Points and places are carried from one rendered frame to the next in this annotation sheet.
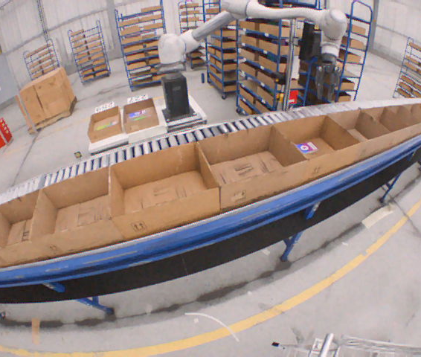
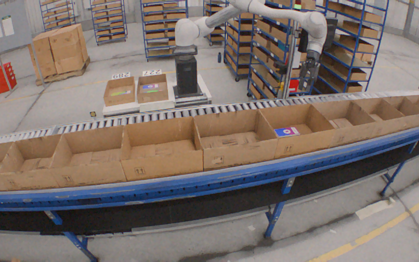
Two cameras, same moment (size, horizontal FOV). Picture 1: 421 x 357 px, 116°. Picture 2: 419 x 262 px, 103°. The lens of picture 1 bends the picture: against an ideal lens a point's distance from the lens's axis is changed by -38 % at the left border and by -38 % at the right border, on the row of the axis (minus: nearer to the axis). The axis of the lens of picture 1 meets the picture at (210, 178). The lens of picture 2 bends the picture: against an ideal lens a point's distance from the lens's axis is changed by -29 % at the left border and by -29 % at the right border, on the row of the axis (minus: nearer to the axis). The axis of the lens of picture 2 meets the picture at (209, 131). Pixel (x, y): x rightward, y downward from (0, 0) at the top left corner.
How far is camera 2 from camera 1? 0.40 m
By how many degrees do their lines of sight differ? 9
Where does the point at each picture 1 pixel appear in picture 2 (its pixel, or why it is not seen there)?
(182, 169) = (180, 138)
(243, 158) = (232, 134)
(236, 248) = (215, 208)
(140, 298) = (126, 252)
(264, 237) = (241, 203)
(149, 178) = (153, 140)
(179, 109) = (188, 88)
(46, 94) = (60, 48)
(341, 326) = not seen: outside the picture
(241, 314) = not seen: outside the picture
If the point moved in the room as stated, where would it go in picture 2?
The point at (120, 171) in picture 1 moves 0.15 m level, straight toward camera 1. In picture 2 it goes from (131, 131) to (138, 146)
